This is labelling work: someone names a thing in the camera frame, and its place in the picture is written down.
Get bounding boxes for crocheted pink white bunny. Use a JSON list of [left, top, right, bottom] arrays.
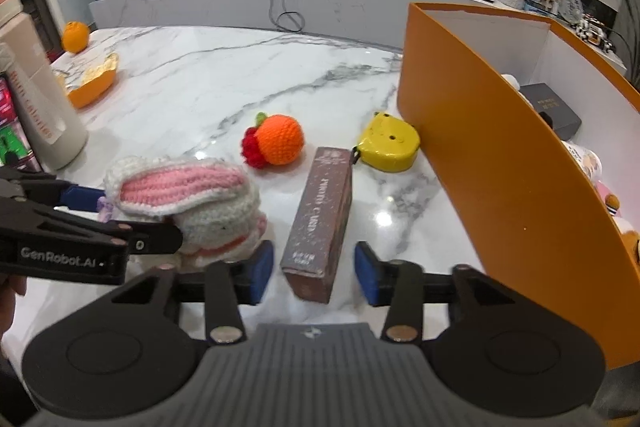
[[104, 156, 267, 271]]

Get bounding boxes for brown patterned card box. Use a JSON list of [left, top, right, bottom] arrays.
[[280, 147, 352, 303]]

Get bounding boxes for yellow tape measure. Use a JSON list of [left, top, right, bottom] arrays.
[[352, 112, 421, 173]]

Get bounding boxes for crocheted orange fruit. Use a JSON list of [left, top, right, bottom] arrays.
[[241, 113, 305, 170]]

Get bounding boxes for dark grey box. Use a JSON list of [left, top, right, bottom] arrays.
[[520, 83, 582, 141]]

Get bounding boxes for white hand cream tube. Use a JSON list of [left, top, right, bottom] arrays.
[[562, 141, 602, 186]]

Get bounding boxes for person's left hand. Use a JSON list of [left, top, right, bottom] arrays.
[[0, 274, 27, 338]]

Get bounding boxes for white pink bottle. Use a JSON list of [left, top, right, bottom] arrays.
[[1, 0, 88, 170]]

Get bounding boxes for orange peel piece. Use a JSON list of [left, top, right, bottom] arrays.
[[55, 53, 119, 109]]

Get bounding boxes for whole orange fruit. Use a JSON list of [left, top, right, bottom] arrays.
[[61, 22, 91, 54]]

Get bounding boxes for large orange storage box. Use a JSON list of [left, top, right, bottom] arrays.
[[397, 3, 639, 369]]

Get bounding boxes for long white sideboard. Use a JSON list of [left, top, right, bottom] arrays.
[[90, 0, 477, 49]]

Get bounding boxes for potted green plant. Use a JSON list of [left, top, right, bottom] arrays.
[[612, 0, 639, 90]]

